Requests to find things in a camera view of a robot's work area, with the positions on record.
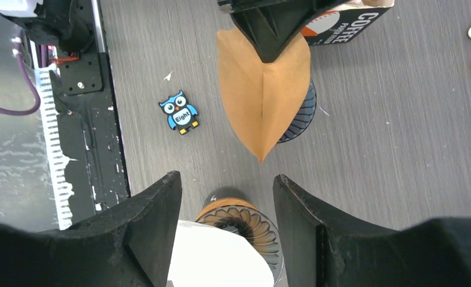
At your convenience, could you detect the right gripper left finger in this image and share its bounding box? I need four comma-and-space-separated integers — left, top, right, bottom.
0, 171, 182, 286

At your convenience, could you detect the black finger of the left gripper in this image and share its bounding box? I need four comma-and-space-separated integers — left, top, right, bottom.
217, 0, 345, 63

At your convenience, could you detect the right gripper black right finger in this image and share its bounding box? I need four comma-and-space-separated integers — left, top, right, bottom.
273, 175, 471, 286

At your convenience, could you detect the grey ribbed dripper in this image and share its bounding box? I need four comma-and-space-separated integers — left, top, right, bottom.
196, 204, 285, 283

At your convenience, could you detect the white paper coffee filter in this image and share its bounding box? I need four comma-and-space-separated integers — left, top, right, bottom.
168, 220, 274, 287

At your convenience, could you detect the brown paper coffee filter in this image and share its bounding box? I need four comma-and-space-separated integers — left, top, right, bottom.
216, 28, 311, 161

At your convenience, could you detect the orange coffee filter bag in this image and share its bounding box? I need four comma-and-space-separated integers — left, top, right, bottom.
300, 0, 395, 46

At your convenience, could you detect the blue ribbed dripper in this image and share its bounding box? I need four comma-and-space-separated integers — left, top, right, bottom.
277, 80, 317, 144

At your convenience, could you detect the blue owl toy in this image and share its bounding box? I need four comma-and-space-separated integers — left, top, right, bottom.
158, 90, 199, 135

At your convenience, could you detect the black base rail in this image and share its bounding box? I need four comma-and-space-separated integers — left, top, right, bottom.
11, 1, 130, 230

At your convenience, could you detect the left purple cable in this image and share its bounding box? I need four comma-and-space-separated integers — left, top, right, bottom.
0, 37, 42, 117

